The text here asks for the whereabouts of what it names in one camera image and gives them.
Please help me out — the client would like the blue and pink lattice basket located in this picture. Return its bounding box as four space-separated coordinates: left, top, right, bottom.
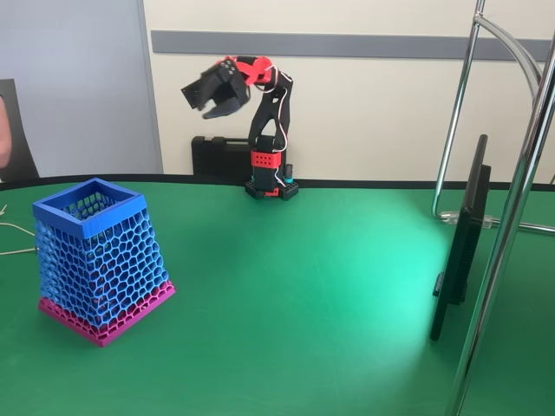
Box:
32 177 178 348

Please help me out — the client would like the person's hand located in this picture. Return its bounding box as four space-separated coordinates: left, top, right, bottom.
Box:
0 94 13 171

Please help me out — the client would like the black plastic tool case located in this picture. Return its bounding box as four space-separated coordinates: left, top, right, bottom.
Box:
191 135 257 177

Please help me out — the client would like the black chair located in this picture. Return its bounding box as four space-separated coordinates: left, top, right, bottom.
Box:
0 78 40 183

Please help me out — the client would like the green table cloth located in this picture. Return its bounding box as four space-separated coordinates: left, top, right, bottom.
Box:
0 172 555 416

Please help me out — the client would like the black LED light panel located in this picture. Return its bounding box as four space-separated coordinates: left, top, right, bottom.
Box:
428 133 493 343

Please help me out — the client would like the chrome tube stand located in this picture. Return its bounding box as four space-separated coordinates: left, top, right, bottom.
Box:
431 0 555 416

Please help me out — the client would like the small gripper camera board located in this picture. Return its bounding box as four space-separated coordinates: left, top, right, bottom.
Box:
180 79 203 109

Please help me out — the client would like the red and white servo cable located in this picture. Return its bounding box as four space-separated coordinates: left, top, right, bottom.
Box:
259 64 292 183

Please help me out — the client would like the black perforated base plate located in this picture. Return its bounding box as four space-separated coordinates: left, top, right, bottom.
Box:
245 179 301 201

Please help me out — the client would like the grey wall rail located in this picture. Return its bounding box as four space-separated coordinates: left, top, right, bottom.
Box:
150 29 554 62

